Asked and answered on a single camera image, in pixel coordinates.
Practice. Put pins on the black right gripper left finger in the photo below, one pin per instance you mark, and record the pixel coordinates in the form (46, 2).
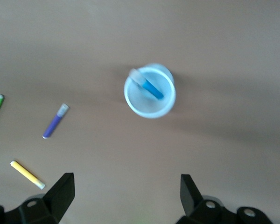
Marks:
(49, 207)

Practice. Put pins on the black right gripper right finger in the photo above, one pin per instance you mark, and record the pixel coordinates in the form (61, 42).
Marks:
(200, 212)

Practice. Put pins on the blue marker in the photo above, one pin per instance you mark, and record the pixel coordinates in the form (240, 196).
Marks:
(151, 88)

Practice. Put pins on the yellow marker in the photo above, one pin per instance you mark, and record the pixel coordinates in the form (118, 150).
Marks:
(25, 173)

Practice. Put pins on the purple marker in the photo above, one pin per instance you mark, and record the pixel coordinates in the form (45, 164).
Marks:
(53, 123)

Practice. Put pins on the light blue plastic cup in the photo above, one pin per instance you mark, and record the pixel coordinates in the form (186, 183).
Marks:
(140, 105)

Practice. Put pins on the brown table cover sheet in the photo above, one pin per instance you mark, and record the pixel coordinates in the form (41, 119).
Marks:
(200, 35)

